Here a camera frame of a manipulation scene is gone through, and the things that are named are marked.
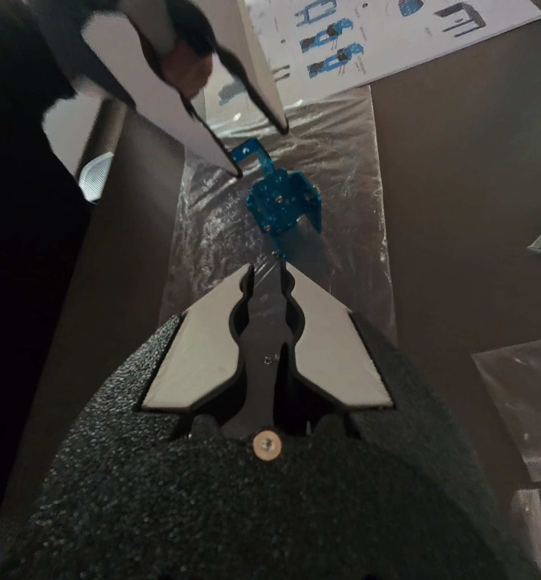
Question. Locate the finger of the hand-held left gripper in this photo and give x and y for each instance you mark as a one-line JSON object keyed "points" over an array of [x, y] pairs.
{"points": [[259, 54], [134, 77]]}

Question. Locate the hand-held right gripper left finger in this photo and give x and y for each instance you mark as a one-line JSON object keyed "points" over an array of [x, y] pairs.
{"points": [[193, 362]]}

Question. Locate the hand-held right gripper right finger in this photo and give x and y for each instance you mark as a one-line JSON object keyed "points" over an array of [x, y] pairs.
{"points": [[338, 362]]}

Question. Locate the blue metal bracket assembly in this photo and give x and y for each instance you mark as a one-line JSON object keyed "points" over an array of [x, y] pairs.
{"points": [[275, 199]]}

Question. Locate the dark grey desk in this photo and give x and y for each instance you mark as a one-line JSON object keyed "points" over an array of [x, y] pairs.
{"points": [[469, 181]]}

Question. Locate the person's left hand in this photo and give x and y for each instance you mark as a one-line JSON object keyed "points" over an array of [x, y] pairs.
{"points": [[186, 70]]}

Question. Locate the grey mesh office chair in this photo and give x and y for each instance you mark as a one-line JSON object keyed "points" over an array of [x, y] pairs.
{"points": [[96, 176]]}

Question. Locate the white instruction booklet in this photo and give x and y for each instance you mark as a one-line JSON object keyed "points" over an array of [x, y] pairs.
{"points": [[388, 45]]}

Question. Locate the large clear plastic bag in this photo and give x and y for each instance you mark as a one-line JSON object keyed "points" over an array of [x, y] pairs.
{"points": [[343, 181]]}

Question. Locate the pile of small screw bags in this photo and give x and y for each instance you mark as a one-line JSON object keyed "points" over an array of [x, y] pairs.
{"points": [[519, 408]]}

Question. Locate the person's black clothing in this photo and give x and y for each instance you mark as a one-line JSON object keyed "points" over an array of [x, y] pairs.
{"points": [[16, 226]]}

